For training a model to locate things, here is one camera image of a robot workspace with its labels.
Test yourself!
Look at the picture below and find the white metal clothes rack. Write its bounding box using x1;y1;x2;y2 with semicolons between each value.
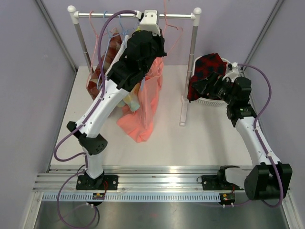
67;5;202;126

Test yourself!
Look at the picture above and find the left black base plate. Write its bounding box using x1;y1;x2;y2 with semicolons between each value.
76;173;119;191

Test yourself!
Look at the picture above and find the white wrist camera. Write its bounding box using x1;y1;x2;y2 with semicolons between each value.
135;9;161;36
224;62;241;82

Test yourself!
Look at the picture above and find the aluminium mounting rail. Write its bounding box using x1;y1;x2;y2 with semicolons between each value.
33;165;220;193

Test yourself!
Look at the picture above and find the pink wire hanger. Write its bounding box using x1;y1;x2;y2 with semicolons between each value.
85;10;105;89
162;0;183;60

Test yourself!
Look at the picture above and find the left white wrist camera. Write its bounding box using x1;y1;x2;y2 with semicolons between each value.
135;9;161;36

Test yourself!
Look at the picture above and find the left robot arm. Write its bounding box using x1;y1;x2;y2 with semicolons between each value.
67;29;167;189

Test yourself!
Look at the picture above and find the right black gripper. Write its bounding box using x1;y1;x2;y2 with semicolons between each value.
192;72;236;105

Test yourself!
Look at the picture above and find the white slotted cable duct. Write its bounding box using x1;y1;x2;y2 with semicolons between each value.
42;192;220;202

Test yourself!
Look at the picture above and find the red plaid skirt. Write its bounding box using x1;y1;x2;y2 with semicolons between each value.
187;53;227;102

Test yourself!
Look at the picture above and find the white garment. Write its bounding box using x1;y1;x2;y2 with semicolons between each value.
106;35;130;75

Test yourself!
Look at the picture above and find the brown plaid garment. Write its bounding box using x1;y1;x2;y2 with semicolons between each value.
86;26;123;101

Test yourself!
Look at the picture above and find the blue wire hanger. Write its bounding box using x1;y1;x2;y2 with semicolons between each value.
140;78;145;91
119;17;133;38
96;17;112;91

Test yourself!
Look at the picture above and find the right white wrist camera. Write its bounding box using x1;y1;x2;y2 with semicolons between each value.
224;62;241;82

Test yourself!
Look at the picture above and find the floral pastel garment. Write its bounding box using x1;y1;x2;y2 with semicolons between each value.
117;83;140;112

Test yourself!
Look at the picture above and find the white plastic basket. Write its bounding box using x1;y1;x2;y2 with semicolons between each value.
191;62;239;104

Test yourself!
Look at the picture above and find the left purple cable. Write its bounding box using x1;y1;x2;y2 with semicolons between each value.
53;9;141;228

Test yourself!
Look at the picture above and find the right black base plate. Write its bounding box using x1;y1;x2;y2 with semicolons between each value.
199;175;243;191

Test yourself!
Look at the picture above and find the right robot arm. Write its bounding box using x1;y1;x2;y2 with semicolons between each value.
192;72;293;202

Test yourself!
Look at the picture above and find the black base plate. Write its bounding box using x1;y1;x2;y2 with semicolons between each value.
199;175;243;191
76;173;119;191

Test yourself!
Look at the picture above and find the salmon pink skirt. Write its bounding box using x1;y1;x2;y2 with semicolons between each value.
117;58;163;143

